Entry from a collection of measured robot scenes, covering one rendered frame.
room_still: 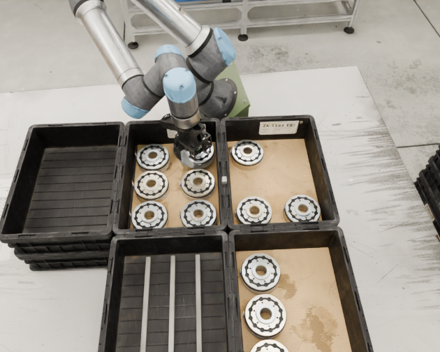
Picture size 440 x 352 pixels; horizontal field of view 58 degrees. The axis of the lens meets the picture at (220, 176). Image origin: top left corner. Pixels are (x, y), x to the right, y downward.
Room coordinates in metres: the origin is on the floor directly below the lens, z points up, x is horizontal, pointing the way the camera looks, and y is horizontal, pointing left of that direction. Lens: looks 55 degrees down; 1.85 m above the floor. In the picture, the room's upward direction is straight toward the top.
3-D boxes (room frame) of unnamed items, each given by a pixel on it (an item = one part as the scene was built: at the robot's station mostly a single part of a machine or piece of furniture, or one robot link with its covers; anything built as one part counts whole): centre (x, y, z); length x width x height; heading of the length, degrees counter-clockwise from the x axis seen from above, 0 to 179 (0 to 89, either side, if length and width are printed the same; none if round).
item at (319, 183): (0.68, -0.16, 0.87); 0.40 x 0.30 x 0.11; 3
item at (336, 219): (0.68, -0.16, 0.92); 0.40 x 0.30 x 0.02; 3
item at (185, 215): (0.56, 0.06, 0.86); 0.10 x 0.10 x 0.01
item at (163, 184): (0.67, 0.21, 0.86); 0.10 x 0.10 x 0.01
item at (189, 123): (0.74, 0.09, 1.09); 0.08 x 0.08 x 0.05
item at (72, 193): (0.66, 0.44, 0.87); 0.40 x 0.30 x 0.11; 3
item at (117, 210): (0.67, 0.14, 0.92); 0.40 x 0.30 x 0.02; 3
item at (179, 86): (0.73, 0.10, 1.17); 0.09 x 0.08 x 0.11; 17
